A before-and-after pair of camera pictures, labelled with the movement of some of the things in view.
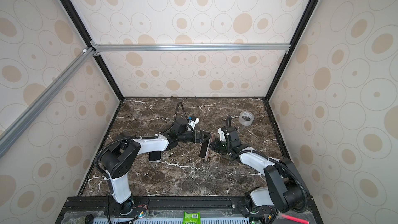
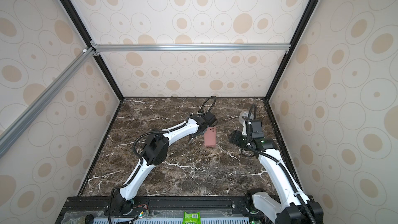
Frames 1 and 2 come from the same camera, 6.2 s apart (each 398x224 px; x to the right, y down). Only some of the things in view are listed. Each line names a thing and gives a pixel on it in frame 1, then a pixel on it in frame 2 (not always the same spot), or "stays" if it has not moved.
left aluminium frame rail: (9, 135) stays
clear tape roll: (246, 118) stays
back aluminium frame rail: (96, 48) stays
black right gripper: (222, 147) to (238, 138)
